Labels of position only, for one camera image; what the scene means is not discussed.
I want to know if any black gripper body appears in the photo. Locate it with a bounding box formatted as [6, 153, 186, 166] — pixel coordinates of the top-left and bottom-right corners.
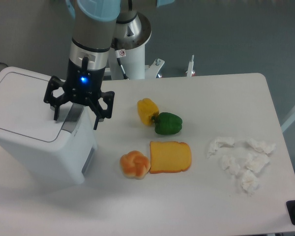
[63, 60, 105, 106]

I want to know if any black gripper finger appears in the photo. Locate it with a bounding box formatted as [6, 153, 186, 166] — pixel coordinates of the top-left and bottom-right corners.
[43, 76, 72, 120]
[87, 90, 115, 131]

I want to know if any white trash can lid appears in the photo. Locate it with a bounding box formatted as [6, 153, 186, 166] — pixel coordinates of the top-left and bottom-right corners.
[0, 67, 83, 143]

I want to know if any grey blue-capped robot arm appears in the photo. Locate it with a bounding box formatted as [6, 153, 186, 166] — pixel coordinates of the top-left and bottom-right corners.
[44, 0, 169, 122]

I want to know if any white trash can body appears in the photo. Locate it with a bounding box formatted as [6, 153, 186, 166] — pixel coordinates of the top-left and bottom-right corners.
[0, 104, 97, 185]

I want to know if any yellow bell pepper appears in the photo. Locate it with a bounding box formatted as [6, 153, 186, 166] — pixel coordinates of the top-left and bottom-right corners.
[137, 98, 159, 126]

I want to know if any round knotted bread roll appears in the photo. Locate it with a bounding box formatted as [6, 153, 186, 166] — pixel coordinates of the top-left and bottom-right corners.
[119, 150, 150, 179]

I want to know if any green bell pepper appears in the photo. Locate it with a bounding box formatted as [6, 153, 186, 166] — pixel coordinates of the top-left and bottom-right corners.
[151, 112, 183, 135]

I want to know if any toast bread slice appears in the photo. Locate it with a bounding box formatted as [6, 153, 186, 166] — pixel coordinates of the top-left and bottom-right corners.
[149, 141, 192, 174]

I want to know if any crumpled white tissue top-left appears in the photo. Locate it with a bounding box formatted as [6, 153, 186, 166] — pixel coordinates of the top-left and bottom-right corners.
[206, 137, 235, 158]

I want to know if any crumpled white tissue middle-left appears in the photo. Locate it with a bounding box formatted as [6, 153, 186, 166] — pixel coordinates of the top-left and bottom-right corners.
[221, 155, 240, 176]

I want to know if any crumpled white tissue middle-right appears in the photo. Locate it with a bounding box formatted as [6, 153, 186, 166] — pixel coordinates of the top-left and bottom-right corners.
[245, 153, 270, 173]

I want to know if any crumpled white tissue bottom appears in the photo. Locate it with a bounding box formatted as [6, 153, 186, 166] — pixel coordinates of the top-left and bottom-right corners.
[241, 170, 260, 196]

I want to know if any crumpled white tissue top-right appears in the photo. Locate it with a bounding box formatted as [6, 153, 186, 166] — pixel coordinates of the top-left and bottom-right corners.
[246, 138, 276, 155]

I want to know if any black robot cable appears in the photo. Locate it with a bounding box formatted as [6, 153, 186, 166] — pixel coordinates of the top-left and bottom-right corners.
[114, 39, 130, 80]

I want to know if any white pedestal base frame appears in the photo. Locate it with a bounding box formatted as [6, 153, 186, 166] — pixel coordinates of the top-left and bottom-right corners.
[104, 54, 197, 81]

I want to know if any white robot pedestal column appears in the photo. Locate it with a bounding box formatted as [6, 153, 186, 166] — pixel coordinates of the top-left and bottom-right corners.
[108, 11, 151, 80]

